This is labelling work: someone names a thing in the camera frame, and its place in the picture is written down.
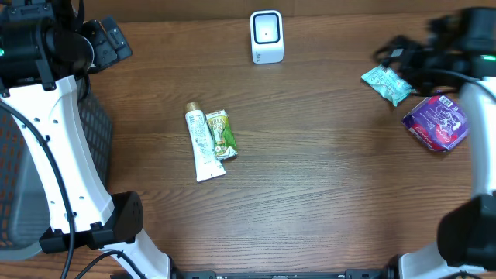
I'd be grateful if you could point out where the green yellow snack pack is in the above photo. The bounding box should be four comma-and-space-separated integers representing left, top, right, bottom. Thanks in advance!
206, 110, 238, 160

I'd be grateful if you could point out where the purple pad package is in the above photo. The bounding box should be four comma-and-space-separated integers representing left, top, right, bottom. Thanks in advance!
402, 95, 470, 152

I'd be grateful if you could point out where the teal wipes pack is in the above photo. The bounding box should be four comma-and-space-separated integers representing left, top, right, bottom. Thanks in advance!
361, 65, 415, 107

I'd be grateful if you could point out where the white tube gold cap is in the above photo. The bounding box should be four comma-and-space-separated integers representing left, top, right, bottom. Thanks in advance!
185, 102, 226, 182

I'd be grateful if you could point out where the grey plastic basket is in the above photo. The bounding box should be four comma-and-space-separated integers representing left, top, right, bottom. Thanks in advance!
1, 76, 115, 261

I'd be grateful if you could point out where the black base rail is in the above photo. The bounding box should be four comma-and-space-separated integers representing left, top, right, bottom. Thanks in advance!
170, 269, 383, 279

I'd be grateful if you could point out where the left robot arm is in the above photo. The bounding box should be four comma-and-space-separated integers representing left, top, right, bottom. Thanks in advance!
1, 1, 173, 278

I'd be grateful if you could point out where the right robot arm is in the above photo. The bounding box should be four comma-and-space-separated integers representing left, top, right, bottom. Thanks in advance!
373, 7, 495, 278

